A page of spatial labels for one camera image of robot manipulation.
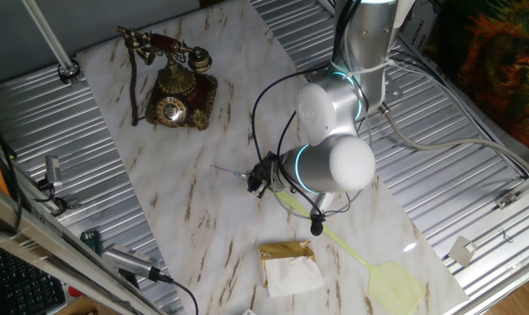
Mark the white square tag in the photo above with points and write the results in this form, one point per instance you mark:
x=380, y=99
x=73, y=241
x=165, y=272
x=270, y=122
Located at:
x=462, y=250

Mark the black keyboard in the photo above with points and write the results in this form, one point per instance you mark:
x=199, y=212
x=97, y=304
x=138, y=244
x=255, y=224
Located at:
x=23, y=289

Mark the vintage brass rotary phone base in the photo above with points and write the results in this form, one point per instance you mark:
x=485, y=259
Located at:
x=177, y=111

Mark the small silver camera on mount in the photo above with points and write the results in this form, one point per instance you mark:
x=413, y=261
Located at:
x=53, y=171

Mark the yellow-green fly swatter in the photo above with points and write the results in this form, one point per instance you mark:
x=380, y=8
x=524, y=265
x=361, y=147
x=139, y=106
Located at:
x=396, y=289

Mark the silver ribbed camera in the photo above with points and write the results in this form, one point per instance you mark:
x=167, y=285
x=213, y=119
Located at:
x=129, y=260

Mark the white box with red print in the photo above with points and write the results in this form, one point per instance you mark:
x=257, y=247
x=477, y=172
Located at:
x=424, y=32

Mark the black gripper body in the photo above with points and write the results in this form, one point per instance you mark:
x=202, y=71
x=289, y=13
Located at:
x=269, y=170

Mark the red emergency stop button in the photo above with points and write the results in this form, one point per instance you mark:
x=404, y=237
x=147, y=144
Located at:
x=74, y=291

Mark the gold tissue pack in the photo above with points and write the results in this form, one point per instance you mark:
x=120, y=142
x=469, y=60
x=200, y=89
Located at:
x=291, y=271

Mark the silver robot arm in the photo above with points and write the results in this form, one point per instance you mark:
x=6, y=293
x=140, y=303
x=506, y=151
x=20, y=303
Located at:
x=326, y=166

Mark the small white object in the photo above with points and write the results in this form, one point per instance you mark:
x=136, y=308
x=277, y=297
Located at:
x=249, y=312

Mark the green hex key holder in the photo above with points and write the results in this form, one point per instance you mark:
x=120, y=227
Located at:
x=91, y=241

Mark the small metal hook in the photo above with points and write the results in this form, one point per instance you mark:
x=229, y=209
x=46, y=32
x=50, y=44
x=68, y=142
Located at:
x=506, y=236

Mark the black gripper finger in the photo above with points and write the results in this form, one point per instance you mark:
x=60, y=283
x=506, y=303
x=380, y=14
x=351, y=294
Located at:
x=258, y=188
x=255, y=171

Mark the small metal corner bracket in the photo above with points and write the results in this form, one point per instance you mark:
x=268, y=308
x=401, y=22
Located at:
x=506, y=200

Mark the white slanted pole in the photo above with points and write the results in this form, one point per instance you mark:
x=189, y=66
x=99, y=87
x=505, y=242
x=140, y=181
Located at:
x=45, y=32

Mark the colourful patterned cloth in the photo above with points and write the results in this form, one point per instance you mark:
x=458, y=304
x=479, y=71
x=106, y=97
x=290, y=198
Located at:
x=501, y=65

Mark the aluminium frame bar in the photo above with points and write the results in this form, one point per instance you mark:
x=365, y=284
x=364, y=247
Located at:
x=50, y=242

